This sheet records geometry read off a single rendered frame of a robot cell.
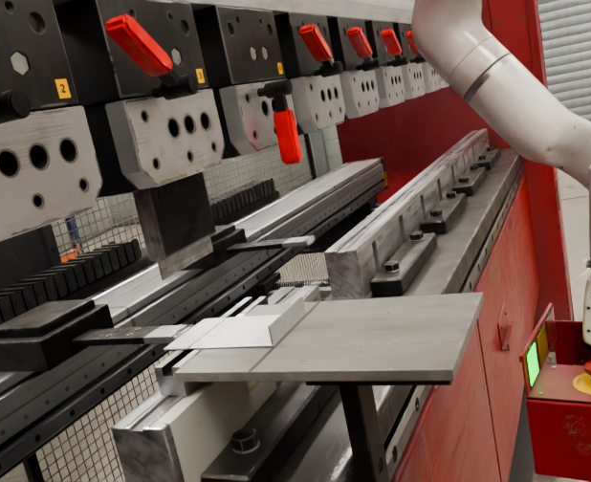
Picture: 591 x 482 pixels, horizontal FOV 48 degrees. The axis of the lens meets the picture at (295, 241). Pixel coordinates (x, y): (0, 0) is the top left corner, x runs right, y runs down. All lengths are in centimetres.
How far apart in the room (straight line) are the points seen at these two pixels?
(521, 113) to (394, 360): 50
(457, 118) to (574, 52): 561
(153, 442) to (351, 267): 57
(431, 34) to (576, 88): 734
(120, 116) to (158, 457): 30
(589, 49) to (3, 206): 805
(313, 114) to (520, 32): 185
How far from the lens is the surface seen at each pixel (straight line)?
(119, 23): 55
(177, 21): 68
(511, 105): 97
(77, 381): 91
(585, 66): 833
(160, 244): 65
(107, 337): 80
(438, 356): 56
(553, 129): 97
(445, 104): 277
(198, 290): 113
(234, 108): 75
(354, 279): 110
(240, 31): 80
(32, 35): 53
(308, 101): 93
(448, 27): 100
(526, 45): 272
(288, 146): 78
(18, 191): 48
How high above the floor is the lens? 123
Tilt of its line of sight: 12 degrees down
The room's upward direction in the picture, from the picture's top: 12 degrees counter-clockwise
